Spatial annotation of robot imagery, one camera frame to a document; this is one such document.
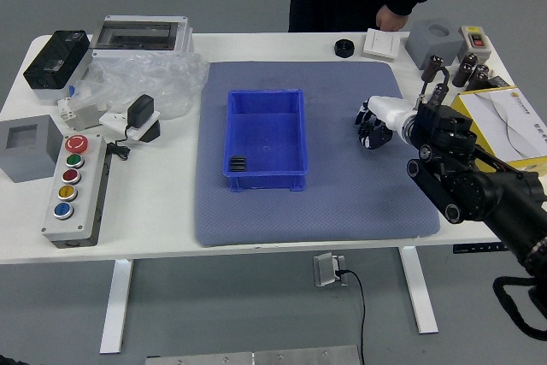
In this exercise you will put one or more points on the blue plastic box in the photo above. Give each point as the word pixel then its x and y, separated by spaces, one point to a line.
pixel 269 134

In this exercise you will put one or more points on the clear plastic bag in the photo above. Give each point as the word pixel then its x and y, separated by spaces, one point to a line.
pixel 149 78

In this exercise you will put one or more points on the white wall switch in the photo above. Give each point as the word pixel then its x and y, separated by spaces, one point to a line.
pixel 381 43

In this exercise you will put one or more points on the dark brown capacitor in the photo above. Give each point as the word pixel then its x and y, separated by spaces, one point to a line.
pixel 462 75
pixel 469 59
pixel 437 92
pixel 432 65
pixel 478 77

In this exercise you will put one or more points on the black power adapter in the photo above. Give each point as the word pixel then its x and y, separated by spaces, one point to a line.
pixel 140 110

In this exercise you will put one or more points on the clear-lid white distribution box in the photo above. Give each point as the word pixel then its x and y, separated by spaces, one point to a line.
pixel 137 36

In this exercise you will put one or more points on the person's left hand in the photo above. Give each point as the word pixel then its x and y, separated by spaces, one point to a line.
pixel 391 21

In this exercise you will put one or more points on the grey block with round hole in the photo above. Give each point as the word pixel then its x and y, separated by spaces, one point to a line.
pixel 431 46

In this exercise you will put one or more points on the yellow white carton box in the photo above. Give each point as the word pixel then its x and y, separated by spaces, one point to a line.
pixel 504 113

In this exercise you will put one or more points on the grey-blue mat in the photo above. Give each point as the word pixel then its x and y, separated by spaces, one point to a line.
pixel 320 211

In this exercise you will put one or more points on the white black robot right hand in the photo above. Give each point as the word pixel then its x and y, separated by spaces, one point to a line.
pixel 386 108

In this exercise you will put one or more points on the silver floor outlet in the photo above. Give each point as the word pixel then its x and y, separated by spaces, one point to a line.
pixel 327 269

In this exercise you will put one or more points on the black-lid grey enclosure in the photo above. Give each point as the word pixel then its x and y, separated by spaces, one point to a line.
pixel 55 61

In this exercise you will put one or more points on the white socket plate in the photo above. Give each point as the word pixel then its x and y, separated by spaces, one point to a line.
pixel 112 120

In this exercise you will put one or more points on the black table height controller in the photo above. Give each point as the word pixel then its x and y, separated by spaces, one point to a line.
pixel 478 248

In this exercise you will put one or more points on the white table leg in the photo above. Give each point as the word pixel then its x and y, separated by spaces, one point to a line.
pixel 419 292
pixel 117 305

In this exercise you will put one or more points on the silver metal plate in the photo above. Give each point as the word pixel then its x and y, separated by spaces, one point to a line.
pixel 256 357

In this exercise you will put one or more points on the black round knob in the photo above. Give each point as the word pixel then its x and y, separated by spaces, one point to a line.
pixel 345 48

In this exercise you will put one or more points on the big black gear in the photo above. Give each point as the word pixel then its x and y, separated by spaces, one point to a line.
pixel 237 164

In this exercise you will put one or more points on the grey block with square hole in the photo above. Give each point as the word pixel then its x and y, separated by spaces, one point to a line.
pixel 38 160

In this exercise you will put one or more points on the white circuit breaker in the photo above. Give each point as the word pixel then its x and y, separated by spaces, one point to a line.
pixel 83 119

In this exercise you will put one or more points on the beige red-black switch box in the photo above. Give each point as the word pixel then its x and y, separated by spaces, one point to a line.
pixel 475 42

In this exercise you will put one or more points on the grey five-button control box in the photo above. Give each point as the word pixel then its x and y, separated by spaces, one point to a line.
pixel 85 194

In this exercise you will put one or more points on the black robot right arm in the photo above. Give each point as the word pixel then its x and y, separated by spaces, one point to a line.
pixel 444 125

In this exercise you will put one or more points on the small black flat part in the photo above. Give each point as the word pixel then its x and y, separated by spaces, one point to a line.
pixel 499 82

